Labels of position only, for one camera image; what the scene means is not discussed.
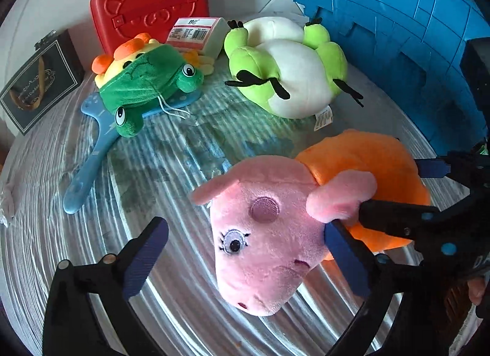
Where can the crumpled white paper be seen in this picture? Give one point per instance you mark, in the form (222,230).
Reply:
(7,202)

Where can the white striped tablecloth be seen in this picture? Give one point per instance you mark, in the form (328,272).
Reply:
(172,164)

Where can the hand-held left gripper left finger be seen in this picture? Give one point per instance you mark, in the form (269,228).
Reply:
(147,256)

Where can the green and white plush toy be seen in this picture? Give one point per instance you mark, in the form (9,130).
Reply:
(291,65)

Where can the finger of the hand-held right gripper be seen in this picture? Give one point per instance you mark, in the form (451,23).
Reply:
(432,168)
(390,218)

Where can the blue plastic boomerang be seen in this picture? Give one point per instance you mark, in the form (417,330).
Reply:
(92,164)

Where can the yellow duck plush frog hood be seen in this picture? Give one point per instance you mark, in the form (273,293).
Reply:
(141,76)

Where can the dark gift bag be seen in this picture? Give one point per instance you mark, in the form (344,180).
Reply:
(49,72)

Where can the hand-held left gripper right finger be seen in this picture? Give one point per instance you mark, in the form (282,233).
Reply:
(344,260)

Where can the red plastic carry case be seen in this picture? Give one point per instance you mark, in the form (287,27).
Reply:
(145,7)

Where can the pink pig plush orange dress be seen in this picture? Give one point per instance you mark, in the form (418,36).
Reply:
(260,233)

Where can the person's right hand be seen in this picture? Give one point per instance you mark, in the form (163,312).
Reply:
(477,291)

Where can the blue plastic crate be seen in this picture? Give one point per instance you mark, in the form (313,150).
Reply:
(382,7)

